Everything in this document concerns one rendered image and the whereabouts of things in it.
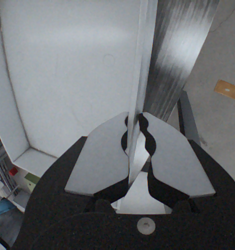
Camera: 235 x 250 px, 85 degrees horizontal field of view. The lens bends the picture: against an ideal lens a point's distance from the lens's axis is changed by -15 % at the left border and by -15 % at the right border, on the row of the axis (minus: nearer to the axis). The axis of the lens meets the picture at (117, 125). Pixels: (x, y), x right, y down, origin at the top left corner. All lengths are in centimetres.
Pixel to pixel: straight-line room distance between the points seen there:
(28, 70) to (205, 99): 113
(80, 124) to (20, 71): 11
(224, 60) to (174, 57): 92
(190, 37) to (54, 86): 21
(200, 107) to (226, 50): 44
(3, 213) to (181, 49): 56
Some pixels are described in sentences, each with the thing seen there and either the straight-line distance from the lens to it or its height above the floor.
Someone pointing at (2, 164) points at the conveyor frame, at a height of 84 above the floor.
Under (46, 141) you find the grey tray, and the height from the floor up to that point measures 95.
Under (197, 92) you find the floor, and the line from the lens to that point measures 117.
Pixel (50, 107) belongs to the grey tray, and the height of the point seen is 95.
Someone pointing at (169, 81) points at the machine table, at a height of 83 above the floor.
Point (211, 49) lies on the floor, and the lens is 113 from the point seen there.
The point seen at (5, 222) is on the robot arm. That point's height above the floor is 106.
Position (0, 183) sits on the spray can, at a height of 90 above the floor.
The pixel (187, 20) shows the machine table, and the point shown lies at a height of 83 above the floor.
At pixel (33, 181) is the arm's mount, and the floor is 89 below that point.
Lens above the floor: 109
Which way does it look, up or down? 54 degrees down
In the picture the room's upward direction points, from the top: 150 degrees counter-clockwise
